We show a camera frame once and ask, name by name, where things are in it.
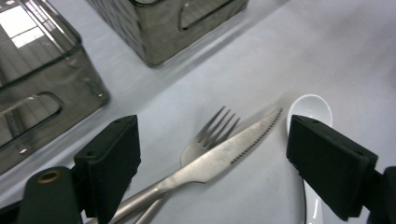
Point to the white ceramic spoon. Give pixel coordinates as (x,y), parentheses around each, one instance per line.
(311,107)

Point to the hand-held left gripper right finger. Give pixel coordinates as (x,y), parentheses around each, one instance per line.
(330,168)

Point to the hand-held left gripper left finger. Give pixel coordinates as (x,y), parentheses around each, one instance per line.
(106,165)

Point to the metal table knife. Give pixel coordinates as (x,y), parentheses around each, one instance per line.
(224,152)

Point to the smoky clear plastic bin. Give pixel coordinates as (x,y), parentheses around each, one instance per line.
(62,81)
(162,34)

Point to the metal fork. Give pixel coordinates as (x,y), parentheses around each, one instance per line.
(199,149)

